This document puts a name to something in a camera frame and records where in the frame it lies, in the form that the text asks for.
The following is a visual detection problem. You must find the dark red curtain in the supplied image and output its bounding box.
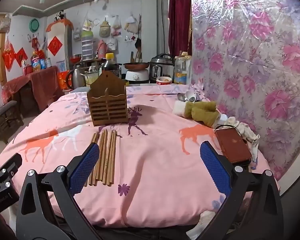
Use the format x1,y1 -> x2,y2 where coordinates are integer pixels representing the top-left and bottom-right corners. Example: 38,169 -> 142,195
168,0 -> 192,58

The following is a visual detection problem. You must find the brown leather notebook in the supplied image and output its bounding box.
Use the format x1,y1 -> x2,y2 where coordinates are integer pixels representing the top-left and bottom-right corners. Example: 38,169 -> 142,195
214,127 -> 252,165

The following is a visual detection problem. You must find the dark soy sauce bottle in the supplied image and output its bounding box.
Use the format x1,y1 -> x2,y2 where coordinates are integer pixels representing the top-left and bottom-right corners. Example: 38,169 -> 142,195
100,53 -> 120,79

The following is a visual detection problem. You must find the black hanging spatula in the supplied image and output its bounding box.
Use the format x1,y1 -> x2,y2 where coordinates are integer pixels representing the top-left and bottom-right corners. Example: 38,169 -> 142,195
135,14 -> 142,49

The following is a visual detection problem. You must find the cream pot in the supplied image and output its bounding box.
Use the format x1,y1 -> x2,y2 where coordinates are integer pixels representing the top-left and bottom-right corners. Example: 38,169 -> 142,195
84,70 -> 100,85

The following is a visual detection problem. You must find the tan hanging bag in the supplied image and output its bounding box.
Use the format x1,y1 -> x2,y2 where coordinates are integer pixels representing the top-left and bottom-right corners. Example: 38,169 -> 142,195
99,17 -> 111,38

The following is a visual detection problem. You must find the pink deer printed bedsheet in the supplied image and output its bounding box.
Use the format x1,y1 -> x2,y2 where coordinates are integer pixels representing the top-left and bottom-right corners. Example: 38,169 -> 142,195
0,84 -> 280,228

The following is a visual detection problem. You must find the copper frying pan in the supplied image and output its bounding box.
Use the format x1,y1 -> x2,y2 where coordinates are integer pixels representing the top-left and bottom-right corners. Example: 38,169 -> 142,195
122,62 -> 150,70

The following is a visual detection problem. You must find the orange cloth cover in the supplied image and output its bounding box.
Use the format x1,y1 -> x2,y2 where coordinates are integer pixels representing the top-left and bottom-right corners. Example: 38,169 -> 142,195
45,19 -> 74,32

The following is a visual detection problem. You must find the white cup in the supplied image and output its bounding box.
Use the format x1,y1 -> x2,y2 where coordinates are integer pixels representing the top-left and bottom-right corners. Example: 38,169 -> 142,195
185,91 -> 197,103

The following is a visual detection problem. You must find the orange plastic bucket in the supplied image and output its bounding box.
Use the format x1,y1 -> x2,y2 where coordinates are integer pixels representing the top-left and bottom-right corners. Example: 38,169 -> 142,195
58,70 -> 69,89

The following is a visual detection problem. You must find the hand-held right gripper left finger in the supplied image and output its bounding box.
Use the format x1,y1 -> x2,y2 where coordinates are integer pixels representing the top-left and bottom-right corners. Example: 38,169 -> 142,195
16,142 -> 108,240

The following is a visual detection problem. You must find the bunch of wooden chopsticks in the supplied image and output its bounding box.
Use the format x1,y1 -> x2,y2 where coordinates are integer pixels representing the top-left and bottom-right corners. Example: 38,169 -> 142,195
84,129 -> 117,187

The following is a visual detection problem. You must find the wooden chopstick holder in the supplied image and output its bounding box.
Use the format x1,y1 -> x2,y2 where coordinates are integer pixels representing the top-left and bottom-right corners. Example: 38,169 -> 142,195
86,70 -> 129,127

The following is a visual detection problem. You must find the floral plastic wrapped mattress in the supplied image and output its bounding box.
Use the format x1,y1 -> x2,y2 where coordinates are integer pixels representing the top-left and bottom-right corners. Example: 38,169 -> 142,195
190,0 -> 300,195

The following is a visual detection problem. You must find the olive garment with white cuff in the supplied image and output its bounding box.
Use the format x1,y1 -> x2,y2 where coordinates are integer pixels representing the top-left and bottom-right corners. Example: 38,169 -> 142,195
172,101 -> 222,128

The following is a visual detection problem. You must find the white refrigerator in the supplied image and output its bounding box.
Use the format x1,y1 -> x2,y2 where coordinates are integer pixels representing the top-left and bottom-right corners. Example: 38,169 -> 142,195
46,19 -> 73,72

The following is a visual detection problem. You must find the pink thermos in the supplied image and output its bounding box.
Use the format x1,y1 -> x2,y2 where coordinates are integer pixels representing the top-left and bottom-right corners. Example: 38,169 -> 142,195
97,39 -> 107,59

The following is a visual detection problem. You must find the red white bowl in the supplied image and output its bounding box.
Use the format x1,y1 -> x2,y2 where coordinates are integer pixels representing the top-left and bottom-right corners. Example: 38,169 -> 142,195
156,76 -> 173,85

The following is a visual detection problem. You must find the table with red cloth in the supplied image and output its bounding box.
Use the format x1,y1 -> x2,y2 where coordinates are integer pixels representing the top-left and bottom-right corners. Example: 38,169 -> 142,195
2,66 -> 59,110

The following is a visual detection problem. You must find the green lidded stacked container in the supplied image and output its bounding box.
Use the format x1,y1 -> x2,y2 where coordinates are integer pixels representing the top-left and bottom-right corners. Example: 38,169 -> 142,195
81,29 -> 94,60

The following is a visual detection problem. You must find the plastic bag with yellow contents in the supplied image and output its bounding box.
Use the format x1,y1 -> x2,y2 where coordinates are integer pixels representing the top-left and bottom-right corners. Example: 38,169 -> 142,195
82,11 -> 94,30

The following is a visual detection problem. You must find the wooden chair with cushion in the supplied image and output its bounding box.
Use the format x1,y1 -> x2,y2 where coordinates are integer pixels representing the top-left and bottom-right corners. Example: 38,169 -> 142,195
0,82 -> 24,140

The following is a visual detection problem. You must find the red diamond paper poster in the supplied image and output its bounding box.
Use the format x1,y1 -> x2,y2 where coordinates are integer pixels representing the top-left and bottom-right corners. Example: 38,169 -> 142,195
15,47 -> 28,67
48,36 -> 63,57

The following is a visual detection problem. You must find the white mesh hanging bag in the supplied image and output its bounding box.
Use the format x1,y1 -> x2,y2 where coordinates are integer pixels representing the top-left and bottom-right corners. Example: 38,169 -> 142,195
0,14 -> 12,33

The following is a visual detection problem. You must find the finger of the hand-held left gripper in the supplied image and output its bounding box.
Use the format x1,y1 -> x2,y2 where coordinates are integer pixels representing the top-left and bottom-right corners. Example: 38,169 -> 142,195
0,153 -> 23,174

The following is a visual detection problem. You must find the steel kettle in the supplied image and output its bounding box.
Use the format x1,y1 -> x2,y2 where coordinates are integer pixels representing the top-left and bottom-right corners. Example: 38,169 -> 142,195
66,68 -> 87,90

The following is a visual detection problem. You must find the clear cooking oil bottle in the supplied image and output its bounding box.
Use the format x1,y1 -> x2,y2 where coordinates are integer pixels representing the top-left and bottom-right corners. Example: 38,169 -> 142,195
174,51 -> 192,85

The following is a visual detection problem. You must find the plastic bag with red contents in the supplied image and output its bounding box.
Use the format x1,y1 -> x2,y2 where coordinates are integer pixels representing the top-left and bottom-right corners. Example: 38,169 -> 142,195
111,15 -> 122,37

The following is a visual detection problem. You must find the electric pressure cooker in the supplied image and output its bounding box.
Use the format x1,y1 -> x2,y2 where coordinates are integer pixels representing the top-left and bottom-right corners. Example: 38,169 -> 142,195
149,53 -> 175,83

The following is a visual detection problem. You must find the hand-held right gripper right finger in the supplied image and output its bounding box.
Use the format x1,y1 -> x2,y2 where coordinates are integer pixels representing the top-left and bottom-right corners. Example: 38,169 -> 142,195
199,141 -> 284,240

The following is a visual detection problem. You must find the crumpled white cloth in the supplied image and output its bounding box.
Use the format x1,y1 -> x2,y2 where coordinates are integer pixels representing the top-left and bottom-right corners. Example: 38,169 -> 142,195
215,116 -> 260,150

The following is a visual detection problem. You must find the yellow oil bottle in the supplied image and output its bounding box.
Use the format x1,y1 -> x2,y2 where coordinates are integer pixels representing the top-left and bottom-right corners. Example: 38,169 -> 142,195
31,51 -> 42,72

